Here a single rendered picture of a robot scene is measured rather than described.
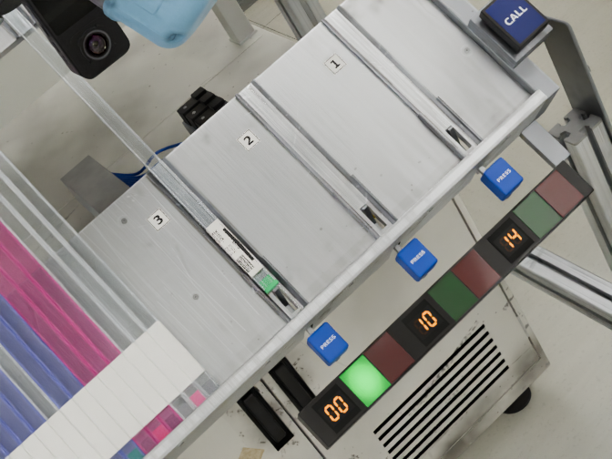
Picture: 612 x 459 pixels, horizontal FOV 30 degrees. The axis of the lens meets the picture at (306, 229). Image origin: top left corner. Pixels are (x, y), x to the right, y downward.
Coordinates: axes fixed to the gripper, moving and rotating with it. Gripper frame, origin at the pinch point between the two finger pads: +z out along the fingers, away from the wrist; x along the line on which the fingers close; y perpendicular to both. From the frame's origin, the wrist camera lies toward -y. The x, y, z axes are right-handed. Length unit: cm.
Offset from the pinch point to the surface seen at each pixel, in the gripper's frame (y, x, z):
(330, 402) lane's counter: -41.4, 3.3, 1.9
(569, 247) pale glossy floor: -67, -54, 84
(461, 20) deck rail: -24.4, -30.1, 3.9
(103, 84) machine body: 3, -12, 78
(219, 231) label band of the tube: -24.0, 0.2, 4.0
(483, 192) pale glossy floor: -53, -56, 105
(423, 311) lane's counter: -41.4, -8.4, 1.9
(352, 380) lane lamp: -41.4, 0.5, 1.9
